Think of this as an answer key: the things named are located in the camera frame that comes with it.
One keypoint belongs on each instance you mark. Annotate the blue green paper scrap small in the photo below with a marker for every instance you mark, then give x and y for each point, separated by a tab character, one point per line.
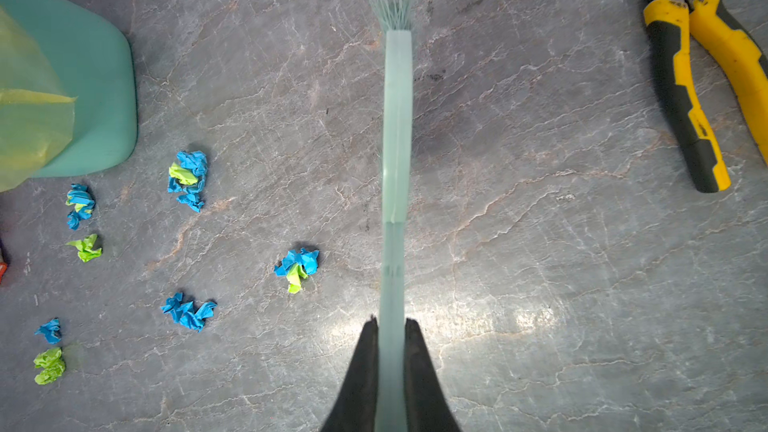
297	266

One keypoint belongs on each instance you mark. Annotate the yellow-green plastic bin liner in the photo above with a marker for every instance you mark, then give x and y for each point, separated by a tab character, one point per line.
37	117

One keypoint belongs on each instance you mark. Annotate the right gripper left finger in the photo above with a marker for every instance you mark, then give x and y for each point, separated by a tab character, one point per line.
355	407

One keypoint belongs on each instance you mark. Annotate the green paper scrap near left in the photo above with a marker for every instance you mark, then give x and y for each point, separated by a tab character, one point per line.
51	365

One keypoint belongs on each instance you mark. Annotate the small blue paper scrap left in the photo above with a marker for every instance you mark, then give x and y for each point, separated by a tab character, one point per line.
51	331

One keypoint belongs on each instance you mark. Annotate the blue paper scrap front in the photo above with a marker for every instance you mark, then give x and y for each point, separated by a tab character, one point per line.
186	314

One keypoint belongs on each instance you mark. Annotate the green trash bin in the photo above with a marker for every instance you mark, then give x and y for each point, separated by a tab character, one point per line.
93	60

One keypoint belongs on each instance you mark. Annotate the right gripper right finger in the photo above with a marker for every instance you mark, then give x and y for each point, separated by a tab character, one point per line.
426	406

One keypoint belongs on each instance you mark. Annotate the red rubber glove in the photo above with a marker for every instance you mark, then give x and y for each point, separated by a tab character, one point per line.
3	266

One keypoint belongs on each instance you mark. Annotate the blue paper scrap centre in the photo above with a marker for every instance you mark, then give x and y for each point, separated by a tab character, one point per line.
187	178

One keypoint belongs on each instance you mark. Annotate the mint green hand brush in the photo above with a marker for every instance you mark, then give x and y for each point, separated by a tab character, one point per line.
396	21

